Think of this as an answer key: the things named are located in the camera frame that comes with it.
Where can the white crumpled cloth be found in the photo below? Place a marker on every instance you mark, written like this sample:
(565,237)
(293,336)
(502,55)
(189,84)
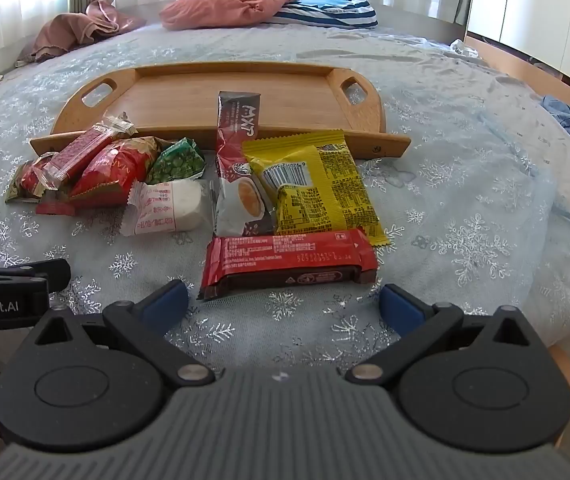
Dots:
(465,49)

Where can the large red snack packet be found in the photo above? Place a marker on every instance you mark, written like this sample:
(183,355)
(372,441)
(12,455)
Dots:
(115,170)

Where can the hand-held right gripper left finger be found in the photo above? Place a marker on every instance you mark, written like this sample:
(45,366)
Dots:
(162,305)

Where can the green pea packet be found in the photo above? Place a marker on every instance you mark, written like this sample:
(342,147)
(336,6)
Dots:
(177,162)

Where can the mauve garment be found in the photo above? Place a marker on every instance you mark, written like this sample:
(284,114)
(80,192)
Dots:
(70,30)

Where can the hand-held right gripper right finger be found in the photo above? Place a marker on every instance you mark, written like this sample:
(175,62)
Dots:
(405,307)

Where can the wooden bed frame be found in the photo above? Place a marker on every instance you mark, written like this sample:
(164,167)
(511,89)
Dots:
(510,62)

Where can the yellow snack packet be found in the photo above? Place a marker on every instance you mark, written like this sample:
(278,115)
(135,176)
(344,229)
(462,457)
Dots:
(335,185)

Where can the white wardrobe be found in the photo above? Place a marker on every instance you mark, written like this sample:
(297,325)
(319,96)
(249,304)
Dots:
(530,5)

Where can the red chocolate bar packet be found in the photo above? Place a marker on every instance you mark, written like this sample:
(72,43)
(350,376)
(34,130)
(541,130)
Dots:
(285,260)

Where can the dark red coffee stick packet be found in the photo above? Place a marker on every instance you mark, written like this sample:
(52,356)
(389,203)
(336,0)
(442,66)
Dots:
(235,125)

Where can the blue striped pillow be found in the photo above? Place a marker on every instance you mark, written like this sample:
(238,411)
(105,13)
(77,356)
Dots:
(330,10)

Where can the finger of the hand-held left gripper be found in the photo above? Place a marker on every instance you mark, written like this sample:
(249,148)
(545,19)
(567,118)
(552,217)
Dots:
(40,274)

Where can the wooden tray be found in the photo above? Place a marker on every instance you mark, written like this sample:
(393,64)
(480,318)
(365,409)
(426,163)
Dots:
(175,95)

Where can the small red gold candy packet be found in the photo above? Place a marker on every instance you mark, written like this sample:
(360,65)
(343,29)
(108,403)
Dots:
(20,185)

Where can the pink pillow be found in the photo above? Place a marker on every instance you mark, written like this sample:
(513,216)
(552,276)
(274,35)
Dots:
(225,5)

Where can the red wafer packet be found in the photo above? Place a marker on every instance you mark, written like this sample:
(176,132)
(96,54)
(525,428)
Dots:
(80,152)

